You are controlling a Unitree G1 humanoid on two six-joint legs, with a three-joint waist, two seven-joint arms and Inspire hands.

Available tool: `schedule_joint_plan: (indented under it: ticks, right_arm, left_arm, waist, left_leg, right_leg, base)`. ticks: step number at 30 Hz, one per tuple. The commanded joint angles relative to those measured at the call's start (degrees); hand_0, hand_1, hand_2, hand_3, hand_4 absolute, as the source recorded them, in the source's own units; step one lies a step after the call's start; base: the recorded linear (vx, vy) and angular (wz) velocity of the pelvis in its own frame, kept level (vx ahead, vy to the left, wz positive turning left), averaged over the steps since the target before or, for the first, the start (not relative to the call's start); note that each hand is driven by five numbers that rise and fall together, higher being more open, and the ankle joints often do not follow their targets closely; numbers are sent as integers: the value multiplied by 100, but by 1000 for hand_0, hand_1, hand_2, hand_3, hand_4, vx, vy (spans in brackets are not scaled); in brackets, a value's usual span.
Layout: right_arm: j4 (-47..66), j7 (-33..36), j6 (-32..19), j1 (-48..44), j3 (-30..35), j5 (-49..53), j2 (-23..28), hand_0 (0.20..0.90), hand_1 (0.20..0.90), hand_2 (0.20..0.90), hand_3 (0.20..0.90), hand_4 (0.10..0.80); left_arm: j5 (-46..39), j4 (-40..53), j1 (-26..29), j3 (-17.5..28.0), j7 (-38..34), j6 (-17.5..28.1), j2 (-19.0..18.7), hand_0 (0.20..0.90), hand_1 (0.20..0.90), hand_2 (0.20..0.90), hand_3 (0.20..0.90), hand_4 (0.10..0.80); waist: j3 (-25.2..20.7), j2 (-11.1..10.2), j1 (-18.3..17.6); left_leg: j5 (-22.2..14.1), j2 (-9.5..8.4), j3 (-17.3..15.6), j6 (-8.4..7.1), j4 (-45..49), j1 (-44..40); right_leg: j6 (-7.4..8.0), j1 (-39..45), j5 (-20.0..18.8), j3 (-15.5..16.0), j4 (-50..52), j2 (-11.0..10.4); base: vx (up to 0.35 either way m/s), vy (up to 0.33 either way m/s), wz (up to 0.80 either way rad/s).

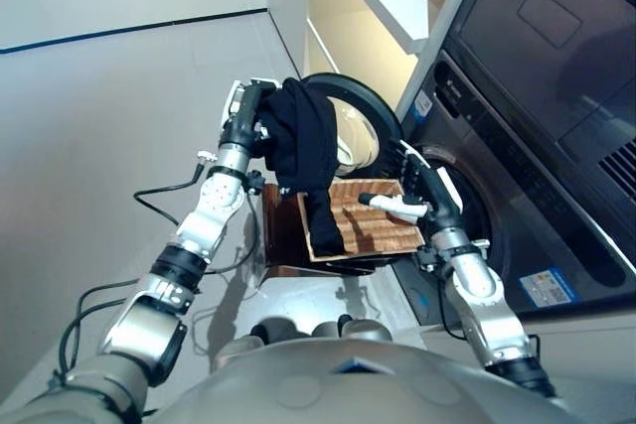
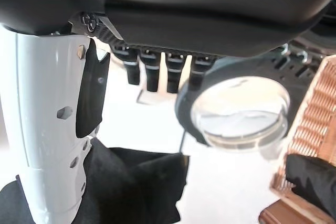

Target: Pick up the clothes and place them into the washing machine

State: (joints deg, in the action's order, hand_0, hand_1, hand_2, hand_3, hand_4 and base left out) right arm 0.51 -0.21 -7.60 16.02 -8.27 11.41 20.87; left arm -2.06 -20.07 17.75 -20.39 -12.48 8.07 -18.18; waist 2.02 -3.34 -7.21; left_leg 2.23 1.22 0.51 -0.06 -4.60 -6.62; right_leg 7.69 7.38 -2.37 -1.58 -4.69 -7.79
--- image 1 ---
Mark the black garment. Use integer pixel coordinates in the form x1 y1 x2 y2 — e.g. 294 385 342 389
256 76 348 258

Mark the dark detergent drawer front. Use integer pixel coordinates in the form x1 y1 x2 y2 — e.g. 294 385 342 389
433 61 464 121

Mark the silver robot leg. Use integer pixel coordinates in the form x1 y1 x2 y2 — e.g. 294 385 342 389
212 333 265 371
310 317 395 345

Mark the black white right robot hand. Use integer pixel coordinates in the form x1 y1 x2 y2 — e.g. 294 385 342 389
357 137 466 235

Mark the silver right robot leg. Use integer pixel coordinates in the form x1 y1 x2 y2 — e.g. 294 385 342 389
310 317 395 345

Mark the wicker laundry basket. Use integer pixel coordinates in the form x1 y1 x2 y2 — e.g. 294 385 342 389
296 178 427 264

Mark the black left elbow cable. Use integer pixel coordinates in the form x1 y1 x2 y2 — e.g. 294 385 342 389
49 278 141 388

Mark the white cabinet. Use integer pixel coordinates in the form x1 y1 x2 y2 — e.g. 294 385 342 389
262 0 491 118

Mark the blue bordered info sticker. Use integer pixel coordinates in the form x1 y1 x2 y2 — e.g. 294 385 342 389
519 269 573 307

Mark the dark grey washing machine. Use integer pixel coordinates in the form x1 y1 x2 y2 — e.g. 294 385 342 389
391 0 636 327

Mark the round glass washing machine door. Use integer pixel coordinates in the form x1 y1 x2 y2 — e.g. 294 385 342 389
300 71 406 183

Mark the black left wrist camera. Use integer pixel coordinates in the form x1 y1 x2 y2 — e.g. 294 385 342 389
244 170 265 197

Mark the white low platform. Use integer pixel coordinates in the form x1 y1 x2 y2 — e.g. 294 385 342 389
419 312 636 395

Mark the grey robot torso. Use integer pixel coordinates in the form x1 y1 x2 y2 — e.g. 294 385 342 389
143 337 597 424

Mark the blue white energy label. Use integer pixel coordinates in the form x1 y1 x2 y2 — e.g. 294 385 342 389
410 89 434 118

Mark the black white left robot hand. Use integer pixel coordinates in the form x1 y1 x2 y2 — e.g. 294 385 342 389
217 76 279 160

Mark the silver left robot leg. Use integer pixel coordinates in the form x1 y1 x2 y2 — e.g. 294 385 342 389
212 333 265 371

